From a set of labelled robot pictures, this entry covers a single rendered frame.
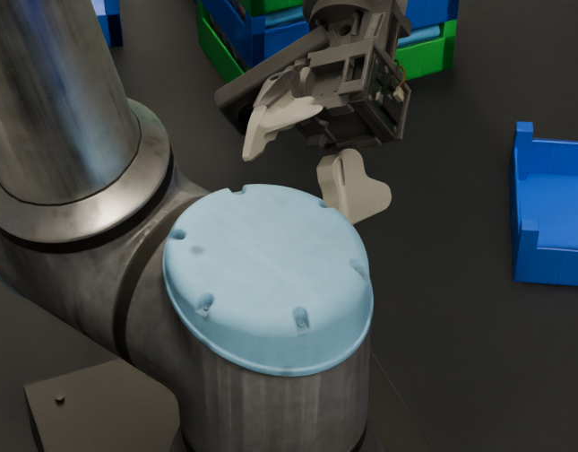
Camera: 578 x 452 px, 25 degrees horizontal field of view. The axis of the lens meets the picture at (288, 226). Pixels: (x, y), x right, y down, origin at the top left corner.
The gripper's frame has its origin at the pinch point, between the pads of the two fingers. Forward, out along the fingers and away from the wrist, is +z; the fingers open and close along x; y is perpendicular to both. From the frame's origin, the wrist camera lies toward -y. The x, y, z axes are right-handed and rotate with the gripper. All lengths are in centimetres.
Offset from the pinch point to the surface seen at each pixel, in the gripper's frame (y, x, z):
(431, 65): -20, 50, -59
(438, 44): -18, 47, -61
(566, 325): 4, 49, -16
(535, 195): -3, 52, -36
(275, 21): -29, 27, -51
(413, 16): -18, 40, -60
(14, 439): -40.4, 16.4, 10.2
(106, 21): -58, 25, -58
